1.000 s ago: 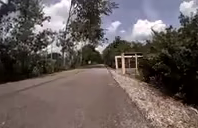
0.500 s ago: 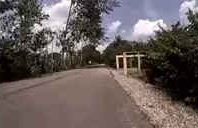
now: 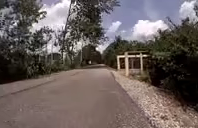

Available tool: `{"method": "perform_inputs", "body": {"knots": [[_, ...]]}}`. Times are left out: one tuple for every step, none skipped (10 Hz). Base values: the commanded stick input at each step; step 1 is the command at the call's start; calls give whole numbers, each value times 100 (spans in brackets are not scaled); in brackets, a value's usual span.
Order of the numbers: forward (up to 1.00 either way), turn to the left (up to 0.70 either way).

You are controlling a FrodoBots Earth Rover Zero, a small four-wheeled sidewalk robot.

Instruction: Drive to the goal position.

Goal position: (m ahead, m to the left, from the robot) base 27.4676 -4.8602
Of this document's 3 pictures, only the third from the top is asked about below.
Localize row of trees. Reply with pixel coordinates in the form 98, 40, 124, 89
0, 0, 121, 86

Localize white frame structure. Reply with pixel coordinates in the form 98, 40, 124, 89
116, 51, 150, 77

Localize pale gravel strip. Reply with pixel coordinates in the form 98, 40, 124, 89
109, 68, 198, 128

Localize row of bushes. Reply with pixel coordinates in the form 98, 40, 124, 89
101, 3, 198, 116

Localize leaning pole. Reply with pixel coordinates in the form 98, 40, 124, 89
60, 0, 74, 65

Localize grey asphalt road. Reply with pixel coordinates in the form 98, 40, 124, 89
0, 63, 153, 128

